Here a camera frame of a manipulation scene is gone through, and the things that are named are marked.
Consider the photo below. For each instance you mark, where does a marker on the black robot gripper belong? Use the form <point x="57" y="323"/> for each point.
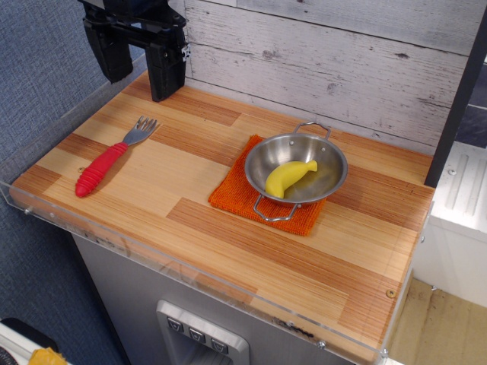
<point x="165" y="57"/>

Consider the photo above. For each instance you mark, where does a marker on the yellow toy banana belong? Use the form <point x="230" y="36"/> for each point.
<point x="286" y="175"/>

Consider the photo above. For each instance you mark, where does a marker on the small stainless steel wok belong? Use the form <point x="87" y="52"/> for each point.
<point x="308" y="141"/>

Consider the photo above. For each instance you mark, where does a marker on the orange knitted cloth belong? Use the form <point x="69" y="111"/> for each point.
<point x="237" y="196"/>

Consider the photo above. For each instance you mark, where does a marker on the clear acrylic table guard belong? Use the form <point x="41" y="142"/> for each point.
<point x="45" y="95"/>

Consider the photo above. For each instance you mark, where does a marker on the grey toy fridge cabinet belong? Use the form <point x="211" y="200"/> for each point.
<point x="130" y="293"/>

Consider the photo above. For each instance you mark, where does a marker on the silver dispenser button panel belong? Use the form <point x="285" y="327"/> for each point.
<point x="190" y="339"/>

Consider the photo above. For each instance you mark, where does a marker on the red handled metal fork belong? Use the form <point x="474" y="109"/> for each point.
<point x="93" y="175"/>

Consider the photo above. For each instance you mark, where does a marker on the right black vertical post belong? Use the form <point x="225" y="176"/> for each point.
<point x="464" y="92"/>

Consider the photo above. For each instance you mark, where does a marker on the white aluminium frame right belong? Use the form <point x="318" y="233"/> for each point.
<point x="451" y="255"/>

